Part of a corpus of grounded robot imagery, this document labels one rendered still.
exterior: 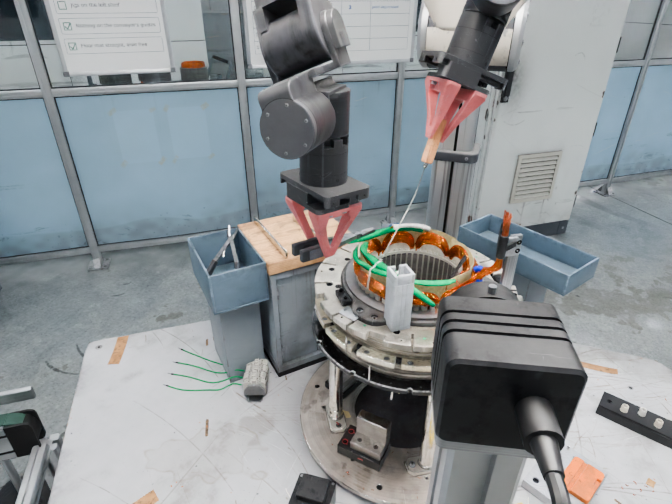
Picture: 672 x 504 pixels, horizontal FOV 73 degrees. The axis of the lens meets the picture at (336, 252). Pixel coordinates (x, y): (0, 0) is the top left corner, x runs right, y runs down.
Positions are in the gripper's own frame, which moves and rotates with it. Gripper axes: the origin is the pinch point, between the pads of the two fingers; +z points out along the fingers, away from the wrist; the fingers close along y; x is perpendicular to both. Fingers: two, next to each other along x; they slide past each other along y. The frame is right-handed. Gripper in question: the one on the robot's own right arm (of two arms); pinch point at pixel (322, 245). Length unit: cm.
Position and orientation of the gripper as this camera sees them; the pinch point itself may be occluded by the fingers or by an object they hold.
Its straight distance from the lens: 59.0
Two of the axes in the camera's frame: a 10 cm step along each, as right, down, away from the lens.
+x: 8.0, -2.7, 5.3
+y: 6.0, 4.0, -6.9
